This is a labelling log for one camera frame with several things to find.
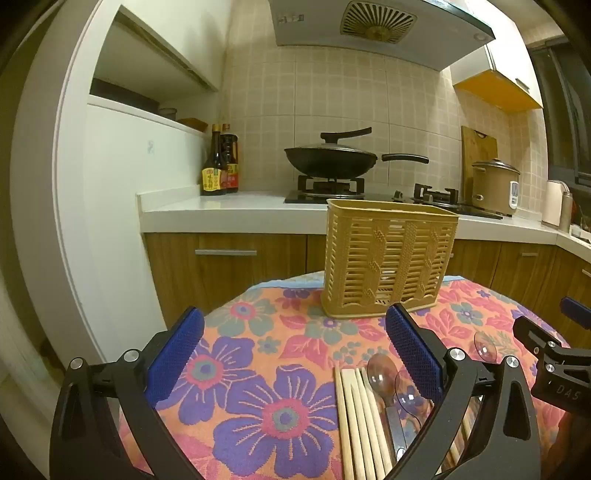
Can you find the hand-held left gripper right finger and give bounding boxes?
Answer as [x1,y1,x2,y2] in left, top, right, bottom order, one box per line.
[383,302,541,480]

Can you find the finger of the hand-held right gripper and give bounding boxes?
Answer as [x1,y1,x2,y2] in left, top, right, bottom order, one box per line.
[560,296,591,329]
[512,315,571,365]

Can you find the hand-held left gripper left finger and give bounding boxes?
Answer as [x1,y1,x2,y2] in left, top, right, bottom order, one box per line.
[48,305,206,480]

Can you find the clear spoon with metal handle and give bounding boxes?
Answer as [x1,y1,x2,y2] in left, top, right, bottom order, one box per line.
[367,353,409,462]
[394,369,432,430]
[473,331,499,362]

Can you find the beige plastic utensil basket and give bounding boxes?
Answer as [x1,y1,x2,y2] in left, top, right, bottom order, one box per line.
[321,198,460,320]

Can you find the floral table cloth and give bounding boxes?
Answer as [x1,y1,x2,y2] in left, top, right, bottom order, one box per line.
[117,272,578,480]

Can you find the wooden lower cabinets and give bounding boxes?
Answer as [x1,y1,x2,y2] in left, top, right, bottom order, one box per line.
[143,233,591,333]

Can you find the steel thermos bottle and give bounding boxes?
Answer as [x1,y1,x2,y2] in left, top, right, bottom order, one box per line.
[558,191,573,234]

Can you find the white kettle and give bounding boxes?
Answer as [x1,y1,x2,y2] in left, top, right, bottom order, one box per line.
[541,179,570,227]

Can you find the beige rice cooker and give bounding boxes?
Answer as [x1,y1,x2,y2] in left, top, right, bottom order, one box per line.
[471,158,522,217]

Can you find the black gas stove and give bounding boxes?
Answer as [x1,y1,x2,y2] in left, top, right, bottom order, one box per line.
[284,175,504,220]

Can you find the dark sauce bottle yellow label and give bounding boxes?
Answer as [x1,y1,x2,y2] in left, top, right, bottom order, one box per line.
[201,124,228,197]

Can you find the dark sauce bottle red label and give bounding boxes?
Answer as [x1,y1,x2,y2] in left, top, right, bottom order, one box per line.
[219,124,240,193]

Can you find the wooden cutting board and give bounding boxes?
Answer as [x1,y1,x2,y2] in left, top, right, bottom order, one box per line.
[461,126,498,204]

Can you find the dark window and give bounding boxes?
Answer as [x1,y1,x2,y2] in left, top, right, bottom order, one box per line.
[531,41,591,185]

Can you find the white built-in cabinet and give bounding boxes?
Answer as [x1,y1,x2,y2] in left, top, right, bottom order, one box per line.
[55,0,227,352]

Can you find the black wok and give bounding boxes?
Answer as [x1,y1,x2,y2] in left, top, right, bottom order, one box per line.
[284,145,430,180]

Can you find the white and orange upper cabinet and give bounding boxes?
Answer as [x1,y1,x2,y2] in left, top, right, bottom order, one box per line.
[450,41,546,112]

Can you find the white range hood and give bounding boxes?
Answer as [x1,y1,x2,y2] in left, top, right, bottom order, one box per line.
[268,0,497,72]

